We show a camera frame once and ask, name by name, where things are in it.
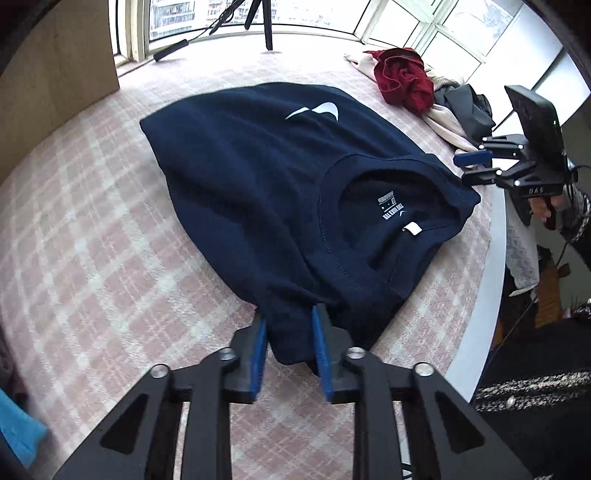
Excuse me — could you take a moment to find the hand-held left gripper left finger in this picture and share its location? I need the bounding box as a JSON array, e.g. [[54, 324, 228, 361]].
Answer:
[[51, 314, 269, 480]]

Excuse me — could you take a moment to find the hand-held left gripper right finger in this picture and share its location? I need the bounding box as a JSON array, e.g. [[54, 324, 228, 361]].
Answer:
[[311, 305, 532, 480]]

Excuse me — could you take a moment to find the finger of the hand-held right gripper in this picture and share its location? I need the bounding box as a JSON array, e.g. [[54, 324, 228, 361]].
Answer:
[[452, 134, 532, 168], [462, 161, 532, 188]]

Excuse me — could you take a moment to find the navy blue shirt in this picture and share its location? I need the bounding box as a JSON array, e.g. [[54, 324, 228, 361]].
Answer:
[[139, 82, 482, 370]]

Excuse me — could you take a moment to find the person's right forearm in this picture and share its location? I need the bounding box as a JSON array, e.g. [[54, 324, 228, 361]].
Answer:
[[551, 182, 591, 245]]

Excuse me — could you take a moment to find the pile of mixed clothes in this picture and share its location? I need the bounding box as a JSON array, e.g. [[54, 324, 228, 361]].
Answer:
[[344, 50, 481, 153]]

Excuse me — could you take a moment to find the person's right hand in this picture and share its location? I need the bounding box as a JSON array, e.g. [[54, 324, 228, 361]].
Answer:
[[529, 195, 566, 232]]

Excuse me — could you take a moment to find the black garment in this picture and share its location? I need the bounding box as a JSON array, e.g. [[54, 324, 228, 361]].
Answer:
[[462, 92, 496, 136]]

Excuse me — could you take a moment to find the dark grey garment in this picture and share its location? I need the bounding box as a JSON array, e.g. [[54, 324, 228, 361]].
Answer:
[[431, 84, 481, 121]]

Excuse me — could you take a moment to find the dark red garment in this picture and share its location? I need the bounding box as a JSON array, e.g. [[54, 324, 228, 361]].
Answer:
[[373, 46, 435, 114]]

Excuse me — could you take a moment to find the pink plaid blanket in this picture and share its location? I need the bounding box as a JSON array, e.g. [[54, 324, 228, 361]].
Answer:
[[0, 44, 497, 480]]

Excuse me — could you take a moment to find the white framed window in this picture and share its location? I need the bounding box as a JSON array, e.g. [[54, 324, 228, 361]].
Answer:
[[111, 0, 561, 93]]

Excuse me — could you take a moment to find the black tripod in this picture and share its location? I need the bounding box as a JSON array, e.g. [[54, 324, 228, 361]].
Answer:
[[208, 0, 276, 51]]

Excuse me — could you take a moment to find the dark brown cloth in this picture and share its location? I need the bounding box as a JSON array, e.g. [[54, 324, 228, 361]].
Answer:
[[0, 342, 29, 402]]

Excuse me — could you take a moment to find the light blue garment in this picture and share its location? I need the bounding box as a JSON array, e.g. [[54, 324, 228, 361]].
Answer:
[[0, 387, 51, 468]]

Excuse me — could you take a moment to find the black cylindrical handle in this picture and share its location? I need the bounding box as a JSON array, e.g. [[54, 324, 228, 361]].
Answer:
[[152, 39, 190, 64]]

